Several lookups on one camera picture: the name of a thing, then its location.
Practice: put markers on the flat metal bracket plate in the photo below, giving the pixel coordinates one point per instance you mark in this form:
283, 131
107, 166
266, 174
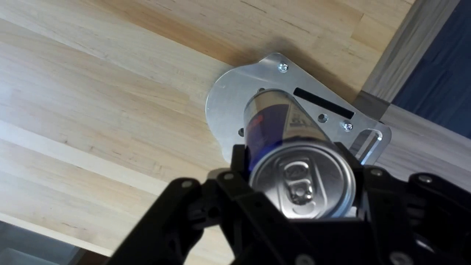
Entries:
230, 103

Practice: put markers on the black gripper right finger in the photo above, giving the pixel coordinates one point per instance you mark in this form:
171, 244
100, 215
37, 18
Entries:
406, 215

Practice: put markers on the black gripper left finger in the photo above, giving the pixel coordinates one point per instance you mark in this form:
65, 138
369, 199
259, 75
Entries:
206, 215

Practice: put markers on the blue silver energy drink can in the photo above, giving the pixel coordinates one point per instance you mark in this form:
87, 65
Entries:
299, 166

